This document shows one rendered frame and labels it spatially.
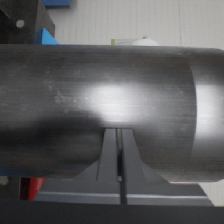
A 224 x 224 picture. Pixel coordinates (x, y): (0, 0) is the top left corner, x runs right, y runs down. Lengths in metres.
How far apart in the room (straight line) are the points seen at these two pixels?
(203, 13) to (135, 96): 3.13
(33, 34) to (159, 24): 2.47
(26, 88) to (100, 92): 0.08
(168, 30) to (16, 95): 2.75
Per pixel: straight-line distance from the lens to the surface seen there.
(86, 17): 2.90
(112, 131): 0.15
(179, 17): 3.06
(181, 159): 0.19
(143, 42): 1.23
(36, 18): 0.60
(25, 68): 0.20
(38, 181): 0.53
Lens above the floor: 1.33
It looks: 1 degrees down
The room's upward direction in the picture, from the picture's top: 91 degrees clockwise
